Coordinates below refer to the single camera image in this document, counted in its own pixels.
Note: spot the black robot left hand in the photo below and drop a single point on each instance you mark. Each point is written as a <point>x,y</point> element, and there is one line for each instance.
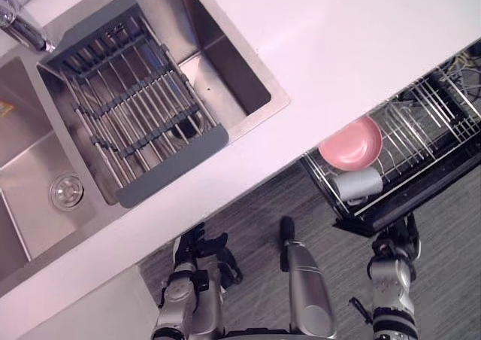
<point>191,244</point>

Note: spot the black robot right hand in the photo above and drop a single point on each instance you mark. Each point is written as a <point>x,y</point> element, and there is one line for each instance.
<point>398,238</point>

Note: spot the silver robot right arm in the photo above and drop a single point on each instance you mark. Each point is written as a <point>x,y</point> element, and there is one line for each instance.
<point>391,291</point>

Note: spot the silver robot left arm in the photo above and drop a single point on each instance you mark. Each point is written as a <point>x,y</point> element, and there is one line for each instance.
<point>188,302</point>

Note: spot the black dishwasher door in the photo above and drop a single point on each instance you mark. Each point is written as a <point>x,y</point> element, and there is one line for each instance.
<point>379,221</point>

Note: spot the grey cup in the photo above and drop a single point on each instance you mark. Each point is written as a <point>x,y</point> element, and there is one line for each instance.
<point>357,184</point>

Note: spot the dark sink drain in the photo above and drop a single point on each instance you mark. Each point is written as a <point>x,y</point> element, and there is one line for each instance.
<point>186,125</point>

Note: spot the grey steel sink drying rack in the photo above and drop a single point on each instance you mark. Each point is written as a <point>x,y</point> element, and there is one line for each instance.
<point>139,88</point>

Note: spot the stainless steel double sink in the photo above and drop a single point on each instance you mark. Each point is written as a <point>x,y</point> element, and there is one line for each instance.
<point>225,65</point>

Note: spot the pink bowl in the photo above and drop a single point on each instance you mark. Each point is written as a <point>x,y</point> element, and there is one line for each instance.
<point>351,144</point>

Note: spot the white kitchen base cabinet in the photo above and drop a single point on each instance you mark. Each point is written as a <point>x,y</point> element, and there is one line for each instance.
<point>86,310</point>

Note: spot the round steel drain strainer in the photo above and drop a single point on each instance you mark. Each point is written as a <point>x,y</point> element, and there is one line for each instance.
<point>66,190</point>

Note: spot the chrome kitchen faucet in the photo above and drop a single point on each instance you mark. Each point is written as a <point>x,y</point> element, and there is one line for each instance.
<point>26,29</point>

